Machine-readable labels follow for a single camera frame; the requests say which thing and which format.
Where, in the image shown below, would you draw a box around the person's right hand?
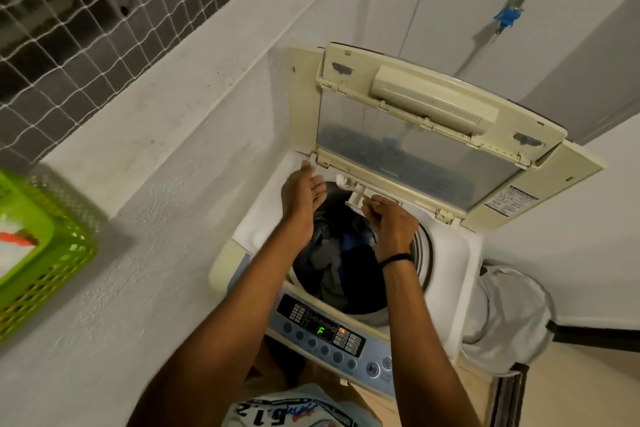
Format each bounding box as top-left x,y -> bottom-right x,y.
361,193 -> 420,265

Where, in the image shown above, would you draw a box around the person's left hand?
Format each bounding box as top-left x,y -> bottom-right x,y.
281,159 -> 327,242

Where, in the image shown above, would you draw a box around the dark blue clothes item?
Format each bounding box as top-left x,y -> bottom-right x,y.
339,231 -> 377,264

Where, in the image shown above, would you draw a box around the black clothes item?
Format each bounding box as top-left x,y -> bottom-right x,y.
349,251 -> 387,315

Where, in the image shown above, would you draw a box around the light blue denim clothes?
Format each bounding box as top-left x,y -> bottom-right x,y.
303,231 -> 349,298

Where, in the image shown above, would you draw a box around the white and blue washing machine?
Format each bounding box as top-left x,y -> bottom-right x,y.
209,42 -> 607,400

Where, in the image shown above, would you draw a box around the detergent powder packet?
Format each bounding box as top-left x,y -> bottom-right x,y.
0,219 -> 39,280

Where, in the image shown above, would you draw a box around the person's left forearm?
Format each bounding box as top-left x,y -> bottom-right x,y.
127,221 -> 313,427

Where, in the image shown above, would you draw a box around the person's right forearm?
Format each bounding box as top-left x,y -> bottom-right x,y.
382,261 -> 483,427

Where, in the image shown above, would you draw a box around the white mesh laundry basket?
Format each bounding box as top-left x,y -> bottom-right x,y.
459,264 -> 557,378

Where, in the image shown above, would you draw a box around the person's right leg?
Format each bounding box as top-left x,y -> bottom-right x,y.
305,361 -> 347,388

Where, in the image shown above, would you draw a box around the black wristband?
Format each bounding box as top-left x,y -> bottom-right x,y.
378,253 -> 416,270

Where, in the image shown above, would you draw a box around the colourful printed shirt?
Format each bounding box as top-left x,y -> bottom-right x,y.
219,382 -> 369,427

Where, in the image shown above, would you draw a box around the green plastic basket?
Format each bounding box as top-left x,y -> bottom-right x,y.
0,169 -> 97,342

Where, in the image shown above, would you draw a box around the white window safety net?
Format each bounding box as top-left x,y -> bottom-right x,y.
0,0 -> 301,172

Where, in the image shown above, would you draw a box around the black sliding door frame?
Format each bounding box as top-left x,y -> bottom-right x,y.
487,320 -> 640,427

